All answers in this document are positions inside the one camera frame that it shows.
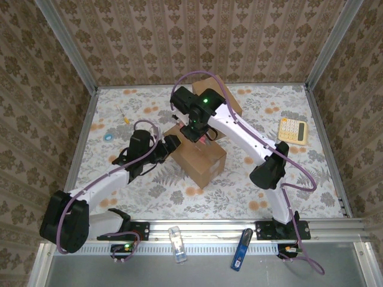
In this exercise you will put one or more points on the pink utility knife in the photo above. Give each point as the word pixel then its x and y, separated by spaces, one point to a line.
pixel 206 141

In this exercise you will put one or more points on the brown cardboard box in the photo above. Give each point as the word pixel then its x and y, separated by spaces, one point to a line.
pixel 203 83
pixel 203 167

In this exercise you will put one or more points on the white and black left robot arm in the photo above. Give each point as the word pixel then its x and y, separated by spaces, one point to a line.
pixel 98 185

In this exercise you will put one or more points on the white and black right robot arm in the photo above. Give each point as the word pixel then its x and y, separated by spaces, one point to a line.
pixel 239 125

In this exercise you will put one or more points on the small blue round cap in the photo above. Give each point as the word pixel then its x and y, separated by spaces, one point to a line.
pixel 108 137

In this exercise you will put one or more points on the floral tablecloth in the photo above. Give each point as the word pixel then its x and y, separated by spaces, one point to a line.
pixel 209 209

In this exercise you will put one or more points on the yellow calculator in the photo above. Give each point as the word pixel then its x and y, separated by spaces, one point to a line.
pixel 288 131

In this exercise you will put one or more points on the clear plastic case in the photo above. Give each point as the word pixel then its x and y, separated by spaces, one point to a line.
pixel 178 243

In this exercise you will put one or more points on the small black controller board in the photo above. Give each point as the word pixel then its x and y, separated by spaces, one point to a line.
pixel 119 247
pixel 284 249

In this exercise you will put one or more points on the grey metal panel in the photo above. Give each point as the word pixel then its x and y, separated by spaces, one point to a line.
pixel 149 275

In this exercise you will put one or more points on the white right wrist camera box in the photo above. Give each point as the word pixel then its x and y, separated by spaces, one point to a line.
pixel 179 119

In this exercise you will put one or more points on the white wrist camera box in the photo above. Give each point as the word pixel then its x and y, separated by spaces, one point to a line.
pixel 179 119
pixel 154 133

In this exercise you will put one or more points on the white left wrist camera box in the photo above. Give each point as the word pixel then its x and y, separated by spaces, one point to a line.
pixel 154 133

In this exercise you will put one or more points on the aluminium table side rail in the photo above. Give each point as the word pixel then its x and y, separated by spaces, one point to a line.
pixel 80 149
pixel 328 149

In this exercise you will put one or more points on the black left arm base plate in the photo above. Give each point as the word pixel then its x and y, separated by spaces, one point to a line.
pixel 145 230

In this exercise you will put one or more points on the long aluminium mounting rail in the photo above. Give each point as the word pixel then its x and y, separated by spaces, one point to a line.
pixel 209 230

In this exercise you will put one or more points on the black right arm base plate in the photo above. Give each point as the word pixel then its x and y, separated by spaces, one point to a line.
pixel 263 231

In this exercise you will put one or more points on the slanted aluminium frame post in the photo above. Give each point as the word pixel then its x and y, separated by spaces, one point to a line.
pixel 329 45
pixel 68 45

